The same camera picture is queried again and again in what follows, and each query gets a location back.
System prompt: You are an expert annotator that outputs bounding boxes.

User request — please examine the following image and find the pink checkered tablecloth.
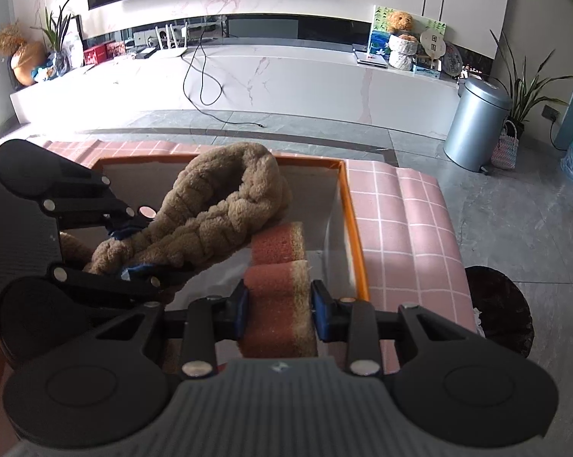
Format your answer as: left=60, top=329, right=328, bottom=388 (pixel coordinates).
left=0, top=140, right=477, bottom=457

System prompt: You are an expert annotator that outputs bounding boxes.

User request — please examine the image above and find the painted canvas picture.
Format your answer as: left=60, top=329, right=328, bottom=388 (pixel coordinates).
left=369, top=5, right=446, bottom=76

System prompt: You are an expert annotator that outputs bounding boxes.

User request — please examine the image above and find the decorative plate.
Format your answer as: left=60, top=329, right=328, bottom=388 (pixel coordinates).
left=441, top=40, right=463, bottom=77

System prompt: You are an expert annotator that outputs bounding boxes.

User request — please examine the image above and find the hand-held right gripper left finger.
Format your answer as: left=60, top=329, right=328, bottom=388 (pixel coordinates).
left=77, top=280, right=250, bottom=379

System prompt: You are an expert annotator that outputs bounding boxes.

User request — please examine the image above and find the white marble television cabinet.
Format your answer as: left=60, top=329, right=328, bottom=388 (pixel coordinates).
left=10, top=43, right=463, bottom=141

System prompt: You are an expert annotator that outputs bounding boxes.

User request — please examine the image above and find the black round waste bin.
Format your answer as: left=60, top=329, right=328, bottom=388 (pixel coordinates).
left=464, top=265, right=535, bottom=358

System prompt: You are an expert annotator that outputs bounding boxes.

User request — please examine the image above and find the gold round vase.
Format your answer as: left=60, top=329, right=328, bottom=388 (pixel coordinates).
left=10, top=40, right=46, bottom=87

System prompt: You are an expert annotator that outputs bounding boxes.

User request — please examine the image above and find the woven basket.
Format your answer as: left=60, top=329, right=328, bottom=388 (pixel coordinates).
left=491, top=120, right=519, bottom=169

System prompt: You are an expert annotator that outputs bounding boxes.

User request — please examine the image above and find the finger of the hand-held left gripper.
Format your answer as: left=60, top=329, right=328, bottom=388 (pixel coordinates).
left=46, top=262, right=167, bottom=303
left=41, top=152, right=158, bottom=243

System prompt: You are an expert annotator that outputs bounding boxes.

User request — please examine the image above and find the round paper fan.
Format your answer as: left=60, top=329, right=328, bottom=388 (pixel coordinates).
left=420, top=26, right=448, bottom=58

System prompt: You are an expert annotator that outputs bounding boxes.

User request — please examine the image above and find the orange cardboard box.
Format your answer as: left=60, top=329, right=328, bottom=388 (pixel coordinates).
left=93, top=152, right=370, bottom=308

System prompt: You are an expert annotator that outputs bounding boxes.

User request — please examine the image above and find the white router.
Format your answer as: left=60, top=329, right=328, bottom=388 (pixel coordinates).
left=150, top=21, right=188, bottom=58

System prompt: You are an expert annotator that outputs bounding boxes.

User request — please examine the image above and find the black cable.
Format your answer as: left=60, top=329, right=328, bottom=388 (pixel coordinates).
left=182, top=24, right=265, bottom=129

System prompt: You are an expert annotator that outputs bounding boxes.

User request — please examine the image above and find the toast-shaped plush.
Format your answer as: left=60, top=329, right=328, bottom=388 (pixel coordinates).
left=241, top=221, right=318, bottom=358

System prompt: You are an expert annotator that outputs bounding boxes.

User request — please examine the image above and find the closed laptop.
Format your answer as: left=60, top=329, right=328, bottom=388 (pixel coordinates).
left=353, top=43, right=389, bottom=68

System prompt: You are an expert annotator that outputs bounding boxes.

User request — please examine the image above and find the brown teddy bear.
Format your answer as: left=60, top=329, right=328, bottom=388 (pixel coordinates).
left=386, top=11, right=415, bottom=35

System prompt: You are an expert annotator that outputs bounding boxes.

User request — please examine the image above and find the long-leaved potted plant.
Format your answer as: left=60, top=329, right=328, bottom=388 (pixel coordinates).
left=488, top=31, right=573, bottom=129

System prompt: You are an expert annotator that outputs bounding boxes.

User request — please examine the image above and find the green plant in glass vase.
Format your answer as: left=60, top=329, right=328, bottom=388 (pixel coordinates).
left=32, top=0, right=78, bottom=75

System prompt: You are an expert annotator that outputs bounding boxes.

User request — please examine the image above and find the brown braided plush headband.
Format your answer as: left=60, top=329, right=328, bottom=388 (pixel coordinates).
left=60, top=143, right=293, bottom=303

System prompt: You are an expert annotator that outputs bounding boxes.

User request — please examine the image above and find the silver trash can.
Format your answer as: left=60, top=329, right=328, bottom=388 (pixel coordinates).
left=443, top=77, right=513, bottom=172

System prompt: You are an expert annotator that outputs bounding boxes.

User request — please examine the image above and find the dried flower bunch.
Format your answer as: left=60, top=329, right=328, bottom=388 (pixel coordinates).
left=0, top=21, right=27, bottom=55

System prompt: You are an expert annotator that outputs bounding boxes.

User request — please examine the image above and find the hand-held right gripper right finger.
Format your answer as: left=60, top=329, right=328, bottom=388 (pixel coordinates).
left=311, top=280, right=487, bottom=376

